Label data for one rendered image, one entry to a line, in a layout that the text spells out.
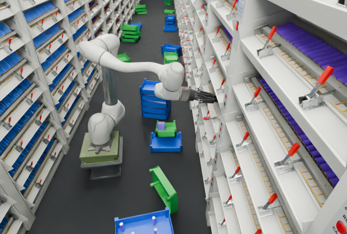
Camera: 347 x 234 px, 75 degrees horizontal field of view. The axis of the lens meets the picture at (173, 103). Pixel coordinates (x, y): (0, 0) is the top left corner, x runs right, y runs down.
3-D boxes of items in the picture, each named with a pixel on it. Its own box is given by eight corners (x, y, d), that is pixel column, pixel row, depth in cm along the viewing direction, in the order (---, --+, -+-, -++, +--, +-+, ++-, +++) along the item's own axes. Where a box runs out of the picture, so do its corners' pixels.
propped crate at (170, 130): (156, 127, 248) (156, 120, 246) (175, 127, 249) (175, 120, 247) (155, 137, 219) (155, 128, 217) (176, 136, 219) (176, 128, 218)
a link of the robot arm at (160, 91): (176, 104, 144) (181, 93, 133) (152, 101, 142) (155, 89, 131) (177, 91, 150) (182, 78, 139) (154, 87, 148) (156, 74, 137)
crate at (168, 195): (158, 181, 191) (150, 185, 187) (158, 165, 179) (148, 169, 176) (177, 211, 169) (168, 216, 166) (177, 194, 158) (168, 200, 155)
